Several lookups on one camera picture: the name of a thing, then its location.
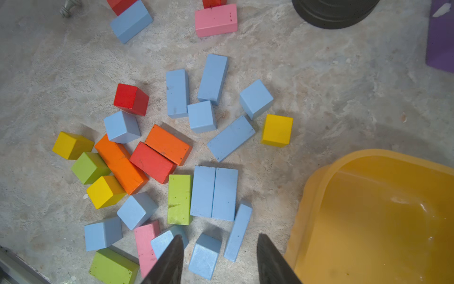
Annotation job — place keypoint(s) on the red block near back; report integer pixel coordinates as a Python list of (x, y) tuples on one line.
[(213, 3)]

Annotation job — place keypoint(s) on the green long block front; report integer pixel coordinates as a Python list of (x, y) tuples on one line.
[(112, 268)]

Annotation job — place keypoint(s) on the black microphone stand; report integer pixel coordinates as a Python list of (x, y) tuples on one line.
[(334, 14)]

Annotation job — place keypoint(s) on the yellow cube right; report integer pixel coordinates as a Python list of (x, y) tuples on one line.
[(277, 130)]

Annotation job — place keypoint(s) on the blue long block pair right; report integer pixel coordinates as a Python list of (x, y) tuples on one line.
[(224, 203)]

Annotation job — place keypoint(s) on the red block far left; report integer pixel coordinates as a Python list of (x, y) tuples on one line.
[(119, 6)]

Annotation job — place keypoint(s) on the red long block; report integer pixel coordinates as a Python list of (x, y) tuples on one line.
[(152, 163)]

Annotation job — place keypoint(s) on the orange long block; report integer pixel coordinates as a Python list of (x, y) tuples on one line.
[(117, 158)]

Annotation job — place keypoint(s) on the blue long block pair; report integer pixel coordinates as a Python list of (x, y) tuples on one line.
[(224, 203), (203, 191)]

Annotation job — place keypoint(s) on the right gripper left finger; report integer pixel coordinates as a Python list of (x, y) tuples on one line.
[(169, 267)]

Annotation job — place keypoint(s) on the green long block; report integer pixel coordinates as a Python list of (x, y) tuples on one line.
[(112, 268), (179, 200)]

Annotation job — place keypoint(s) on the yellow cube far left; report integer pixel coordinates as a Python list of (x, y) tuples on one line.
[(70, 146)]

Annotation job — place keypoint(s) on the pink block near back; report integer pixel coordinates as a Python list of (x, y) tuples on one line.
[(217, 20)]

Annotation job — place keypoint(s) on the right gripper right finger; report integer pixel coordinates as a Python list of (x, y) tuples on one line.
[(272, 267)]

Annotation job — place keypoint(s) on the yellow cube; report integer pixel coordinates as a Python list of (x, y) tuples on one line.
[(105, 192), (70, 146), (277, 130)]

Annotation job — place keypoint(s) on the green cube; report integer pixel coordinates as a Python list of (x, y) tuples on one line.
[(89, 167)]

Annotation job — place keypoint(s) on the blue long block tilted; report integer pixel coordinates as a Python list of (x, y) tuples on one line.
[(214, 74)]

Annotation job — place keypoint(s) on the purple metronome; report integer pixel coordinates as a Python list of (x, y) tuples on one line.
[(440, 46)]

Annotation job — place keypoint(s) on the blue thin long block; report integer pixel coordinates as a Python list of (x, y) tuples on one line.
[(236, 237)]

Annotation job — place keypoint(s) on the blue long block diagonal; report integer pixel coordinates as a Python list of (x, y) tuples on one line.
[(231, 138)]

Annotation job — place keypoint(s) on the yellow plastic tray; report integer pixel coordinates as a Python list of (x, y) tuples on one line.
[(375, 217)]

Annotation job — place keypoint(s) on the blue long block upright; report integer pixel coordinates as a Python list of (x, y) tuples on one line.
[(177, 93)]

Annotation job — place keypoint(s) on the blue long block pair left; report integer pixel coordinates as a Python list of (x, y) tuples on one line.
[(203, 191)]

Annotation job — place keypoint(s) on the blue cube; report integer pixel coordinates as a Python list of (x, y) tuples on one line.
[(122, 127), (162, 241), (137, 209), (202, 117), (103, 233), (256, 99)]

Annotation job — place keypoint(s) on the blue cube beside pink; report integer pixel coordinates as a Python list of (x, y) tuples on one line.
[(162, 241)]

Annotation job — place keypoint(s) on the red cube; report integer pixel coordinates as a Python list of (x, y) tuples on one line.
[(131, 99)]

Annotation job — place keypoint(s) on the orange short block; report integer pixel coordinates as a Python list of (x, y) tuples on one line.
[(168, 145)]

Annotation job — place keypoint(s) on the green long block centre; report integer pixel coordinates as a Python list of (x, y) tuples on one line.
[(179, 200)]

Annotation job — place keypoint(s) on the pink long block front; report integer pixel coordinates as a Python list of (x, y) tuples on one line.
[(143, 236)]

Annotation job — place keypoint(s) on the yellow cube front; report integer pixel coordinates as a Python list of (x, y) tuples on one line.
[(105, 192)]

